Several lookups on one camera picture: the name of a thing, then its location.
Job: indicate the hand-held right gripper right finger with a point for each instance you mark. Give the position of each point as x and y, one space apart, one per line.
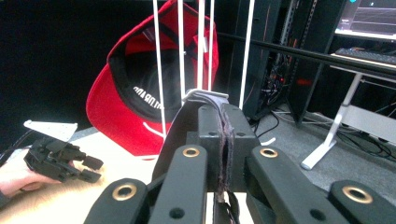
241 137

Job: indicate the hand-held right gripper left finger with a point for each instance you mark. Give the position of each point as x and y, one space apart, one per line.
213 140

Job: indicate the gray sun visor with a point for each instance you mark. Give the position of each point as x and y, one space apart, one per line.
174 140

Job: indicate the red baseball cap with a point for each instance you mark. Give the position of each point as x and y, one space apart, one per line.
109 124

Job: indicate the black equipment rack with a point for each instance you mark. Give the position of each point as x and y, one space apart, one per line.
299 90

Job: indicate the black horizontal bar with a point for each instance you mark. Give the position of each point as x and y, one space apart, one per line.
311 56

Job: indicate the black keyboard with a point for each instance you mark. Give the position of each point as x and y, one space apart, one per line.
367 55

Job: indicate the computer monitor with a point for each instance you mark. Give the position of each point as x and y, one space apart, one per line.
370 15

